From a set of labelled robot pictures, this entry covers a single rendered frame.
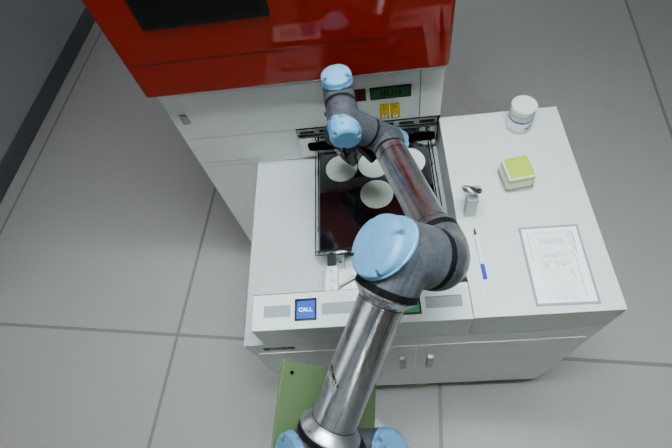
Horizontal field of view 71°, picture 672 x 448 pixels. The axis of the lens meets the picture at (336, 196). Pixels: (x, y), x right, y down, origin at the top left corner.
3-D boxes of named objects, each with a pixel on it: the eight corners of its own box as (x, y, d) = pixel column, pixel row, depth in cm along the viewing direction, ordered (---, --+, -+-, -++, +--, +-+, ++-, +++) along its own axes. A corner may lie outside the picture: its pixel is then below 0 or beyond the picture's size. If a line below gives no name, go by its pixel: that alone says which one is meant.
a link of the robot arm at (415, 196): (507, 274, 85) (408, 118, 118) (468, 264, 79) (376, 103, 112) (463, 310, 91) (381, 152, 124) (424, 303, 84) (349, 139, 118)
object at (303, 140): (303, 152, 159) (298, 135, 151) (434, 140, 155) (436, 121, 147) (303, 156, 158) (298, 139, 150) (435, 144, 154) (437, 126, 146)
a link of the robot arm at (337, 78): (320, 89, 106) (317, 63, 111) (327, 120, 116) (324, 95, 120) (354, 83, 106) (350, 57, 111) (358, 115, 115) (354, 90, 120)
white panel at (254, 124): (203, 161, 166) (151, 80, 132) (436, 139, 158) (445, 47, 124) (202, 168, 164) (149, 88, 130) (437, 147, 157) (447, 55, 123)
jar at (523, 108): (503, 117, 142) (509, 96, 134) (527, 115, 141) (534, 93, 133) (508, 136, 138) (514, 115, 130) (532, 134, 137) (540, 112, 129)
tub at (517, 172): (496, 172, 132) (500, 157, 126) (522, 166, 132) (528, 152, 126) (505, 194, 128) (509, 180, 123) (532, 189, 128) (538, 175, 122)
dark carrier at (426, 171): (319, 153, 152) (319, 152, 152) (427, 143, 149) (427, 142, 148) (320, 251, 134) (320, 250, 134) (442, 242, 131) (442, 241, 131)
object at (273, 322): (266, 311, 135) (252, 295, 123) (461, 299, 129) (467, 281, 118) (264, 345, 130) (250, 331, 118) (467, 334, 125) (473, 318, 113)
